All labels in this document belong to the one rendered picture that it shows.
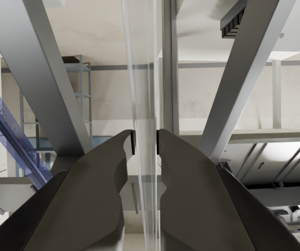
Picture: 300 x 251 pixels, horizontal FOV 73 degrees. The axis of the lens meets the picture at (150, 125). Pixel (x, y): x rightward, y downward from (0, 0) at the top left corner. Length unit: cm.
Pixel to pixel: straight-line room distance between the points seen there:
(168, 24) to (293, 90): 348
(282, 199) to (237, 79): 36
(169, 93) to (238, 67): 34
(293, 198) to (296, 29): 41
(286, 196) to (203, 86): 297
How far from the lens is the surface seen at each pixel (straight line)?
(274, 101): 132
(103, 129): 345
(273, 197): 59
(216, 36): 90
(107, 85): 347
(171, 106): 64
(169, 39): 68
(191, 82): 344
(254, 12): 31
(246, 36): 32
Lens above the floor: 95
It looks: 1 degrees up
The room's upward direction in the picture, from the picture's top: 179 degrees clockwise
